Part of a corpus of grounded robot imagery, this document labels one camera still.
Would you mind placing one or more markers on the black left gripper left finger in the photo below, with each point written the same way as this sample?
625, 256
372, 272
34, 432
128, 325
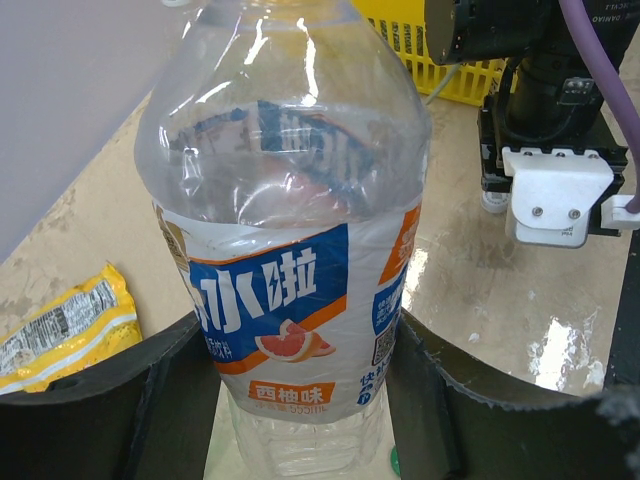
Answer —
145, 413

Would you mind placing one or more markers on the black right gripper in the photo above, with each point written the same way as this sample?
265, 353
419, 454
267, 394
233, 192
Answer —
493, 138

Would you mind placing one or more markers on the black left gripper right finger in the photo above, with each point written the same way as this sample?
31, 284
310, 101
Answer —
456, 417

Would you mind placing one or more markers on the small labelled clear bottle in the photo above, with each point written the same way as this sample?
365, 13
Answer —
285, 151

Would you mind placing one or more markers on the small white bottle cap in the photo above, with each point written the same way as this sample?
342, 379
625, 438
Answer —
494, 202

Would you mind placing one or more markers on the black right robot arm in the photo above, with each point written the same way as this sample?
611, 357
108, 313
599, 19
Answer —
546, 99

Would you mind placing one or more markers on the green bottle cap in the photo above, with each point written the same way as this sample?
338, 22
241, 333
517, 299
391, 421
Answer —
394, 461

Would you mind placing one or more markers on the yellow snack bag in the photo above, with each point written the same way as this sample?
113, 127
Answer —
89, 323

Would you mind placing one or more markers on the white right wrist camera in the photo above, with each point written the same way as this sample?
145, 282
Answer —
554, 194

